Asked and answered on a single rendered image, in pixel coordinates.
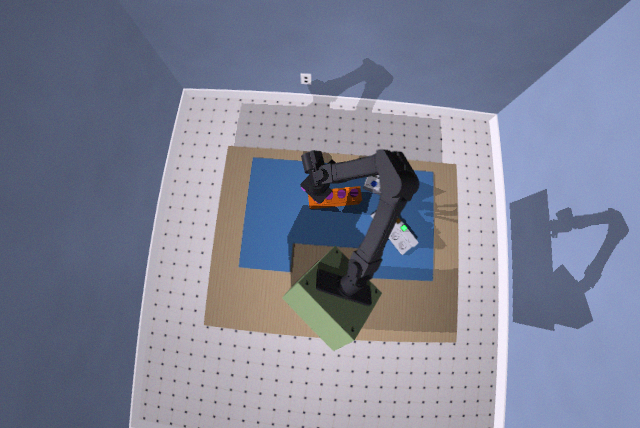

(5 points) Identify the blue flat mat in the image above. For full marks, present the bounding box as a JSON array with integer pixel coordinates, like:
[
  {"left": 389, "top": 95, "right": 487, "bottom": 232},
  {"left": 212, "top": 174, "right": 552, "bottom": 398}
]
[{"left": 239, "top": 158, "right": 434, "bottom": 281}]

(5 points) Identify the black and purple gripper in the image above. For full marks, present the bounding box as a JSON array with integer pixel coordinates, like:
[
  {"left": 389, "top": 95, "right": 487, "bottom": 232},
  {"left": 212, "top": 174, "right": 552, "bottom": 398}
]
[{"left": 300, "top": 176, "right": 332, "bottom": 204}]

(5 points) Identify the white control panel with green and blue buttons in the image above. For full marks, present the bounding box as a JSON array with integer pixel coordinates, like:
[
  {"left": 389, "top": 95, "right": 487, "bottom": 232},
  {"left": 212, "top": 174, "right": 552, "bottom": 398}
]
[{"left": 363, "top": 175, "right": 381, "bottom": 195}]

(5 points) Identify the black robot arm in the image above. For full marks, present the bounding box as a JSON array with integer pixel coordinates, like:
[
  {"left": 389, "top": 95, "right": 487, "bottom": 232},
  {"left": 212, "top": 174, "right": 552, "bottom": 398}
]
[{"left": 301, "top": 149, "right": 419, "bottom": 306}]

